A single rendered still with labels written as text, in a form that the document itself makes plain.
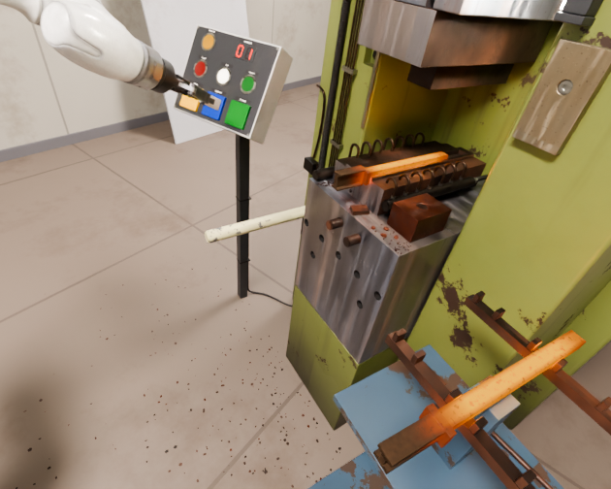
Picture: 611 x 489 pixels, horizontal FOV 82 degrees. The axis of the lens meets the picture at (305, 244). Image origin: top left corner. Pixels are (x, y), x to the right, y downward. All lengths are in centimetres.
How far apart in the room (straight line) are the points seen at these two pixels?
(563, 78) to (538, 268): 36
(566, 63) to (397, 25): 31
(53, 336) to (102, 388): 38
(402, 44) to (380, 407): 76
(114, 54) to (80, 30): 7
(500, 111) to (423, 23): 53
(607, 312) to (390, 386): 74
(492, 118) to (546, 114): 48
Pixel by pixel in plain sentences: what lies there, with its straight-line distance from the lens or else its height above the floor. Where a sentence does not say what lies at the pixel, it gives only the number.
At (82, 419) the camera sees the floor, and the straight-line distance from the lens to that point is 168.
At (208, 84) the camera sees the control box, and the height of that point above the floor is 105.
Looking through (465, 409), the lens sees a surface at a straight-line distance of 59.
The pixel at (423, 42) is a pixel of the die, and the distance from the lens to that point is 80.
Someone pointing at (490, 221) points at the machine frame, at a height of 100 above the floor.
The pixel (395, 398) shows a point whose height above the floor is 68.
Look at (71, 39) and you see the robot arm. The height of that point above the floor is 126.
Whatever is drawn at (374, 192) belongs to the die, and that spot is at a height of 97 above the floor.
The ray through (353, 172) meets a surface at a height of 102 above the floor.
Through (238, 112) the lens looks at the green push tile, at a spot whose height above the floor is 102.
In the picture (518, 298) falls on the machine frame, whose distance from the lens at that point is 94.
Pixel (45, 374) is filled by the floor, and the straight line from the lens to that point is 184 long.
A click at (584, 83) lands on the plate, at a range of 78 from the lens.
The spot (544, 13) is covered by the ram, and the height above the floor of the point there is 138.
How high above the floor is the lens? 142
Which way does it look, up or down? 39 degrees down
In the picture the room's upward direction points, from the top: 8 degrees clockwise
